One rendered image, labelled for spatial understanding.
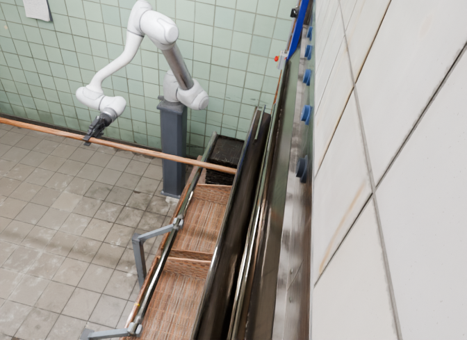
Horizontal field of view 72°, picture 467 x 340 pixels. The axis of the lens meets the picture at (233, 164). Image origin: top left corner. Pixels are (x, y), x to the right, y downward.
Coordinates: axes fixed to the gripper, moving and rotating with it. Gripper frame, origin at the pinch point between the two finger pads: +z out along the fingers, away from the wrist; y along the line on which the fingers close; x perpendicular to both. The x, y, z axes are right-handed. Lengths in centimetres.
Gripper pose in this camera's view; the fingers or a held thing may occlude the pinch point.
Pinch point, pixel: (88, 138)
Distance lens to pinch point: 194.8
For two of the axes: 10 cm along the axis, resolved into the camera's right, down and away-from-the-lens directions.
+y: -1.3, 7.2, 6.8
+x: -9.8, -2.1, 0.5
